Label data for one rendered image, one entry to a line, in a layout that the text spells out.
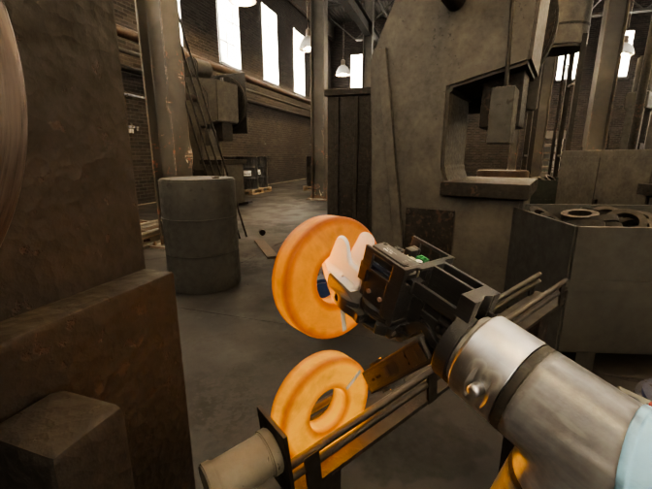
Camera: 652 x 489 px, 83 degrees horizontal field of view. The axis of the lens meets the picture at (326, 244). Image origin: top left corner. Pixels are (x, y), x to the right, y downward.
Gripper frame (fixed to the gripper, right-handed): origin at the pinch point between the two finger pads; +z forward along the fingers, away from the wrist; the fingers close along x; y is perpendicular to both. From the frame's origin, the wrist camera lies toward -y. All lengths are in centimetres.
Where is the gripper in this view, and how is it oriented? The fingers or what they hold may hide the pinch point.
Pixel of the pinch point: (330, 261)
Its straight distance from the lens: 46.0
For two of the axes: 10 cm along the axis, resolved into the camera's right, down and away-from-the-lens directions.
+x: -8.0, 1.4, -5.8
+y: 1.5, -8.9, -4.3
